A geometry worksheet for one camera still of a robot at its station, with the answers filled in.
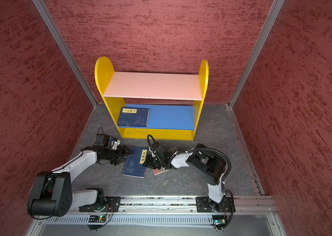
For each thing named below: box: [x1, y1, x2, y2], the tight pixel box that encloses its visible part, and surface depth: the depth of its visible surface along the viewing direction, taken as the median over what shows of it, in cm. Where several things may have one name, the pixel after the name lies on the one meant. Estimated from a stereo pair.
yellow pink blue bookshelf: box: [94, 56, 210, 141], surface depth 78 cm
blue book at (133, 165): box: [121, 145, 150, 178], surface depth 88 cm
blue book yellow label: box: [117, 106, 150, 128], surface depth 92 cm
